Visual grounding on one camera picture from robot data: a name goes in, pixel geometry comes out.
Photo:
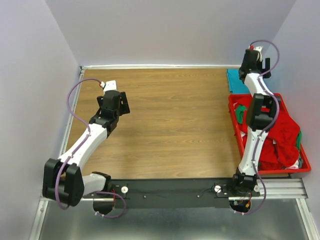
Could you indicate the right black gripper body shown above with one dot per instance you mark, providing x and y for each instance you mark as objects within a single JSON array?
[{"x": 258, "y": 66}]

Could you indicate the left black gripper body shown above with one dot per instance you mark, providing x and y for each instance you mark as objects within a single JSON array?
[{"x": 100, "y": 101}]

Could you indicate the teal t shirt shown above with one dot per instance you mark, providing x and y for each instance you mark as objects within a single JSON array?
[{"x": 236, "y": 86}]

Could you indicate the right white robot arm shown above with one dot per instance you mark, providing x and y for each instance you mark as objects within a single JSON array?
[{"x": 261, "y": 116}]

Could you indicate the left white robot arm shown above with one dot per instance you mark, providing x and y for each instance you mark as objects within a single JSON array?
[{"x": 63, "y": 180}]

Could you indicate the green t shirt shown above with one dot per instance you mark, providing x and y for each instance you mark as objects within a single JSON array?
[{"x": 239, "y": 113}]

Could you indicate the red t shirt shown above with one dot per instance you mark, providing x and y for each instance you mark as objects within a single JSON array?
[{"x": 281, "y": 148}]

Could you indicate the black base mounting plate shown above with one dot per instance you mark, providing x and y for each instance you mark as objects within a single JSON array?
[{"x": 174, "y": 193}]

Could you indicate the grey white garment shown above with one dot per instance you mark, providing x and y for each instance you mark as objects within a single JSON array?
[{"x": 297, "y": 165}]

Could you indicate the red plastic bin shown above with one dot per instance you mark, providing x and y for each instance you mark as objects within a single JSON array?
[{"x": 234, "y": 97}]

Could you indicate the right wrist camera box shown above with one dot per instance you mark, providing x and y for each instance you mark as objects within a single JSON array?
[{"x": 258, "y": 49}]

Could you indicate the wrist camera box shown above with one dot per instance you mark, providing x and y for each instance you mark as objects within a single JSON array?
[
  {"x": 108, "y": 85},
  {"x": 258, "y": 49}
]

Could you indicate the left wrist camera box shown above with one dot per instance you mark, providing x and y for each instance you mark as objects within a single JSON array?
[{"x": 108, "y": 85}]

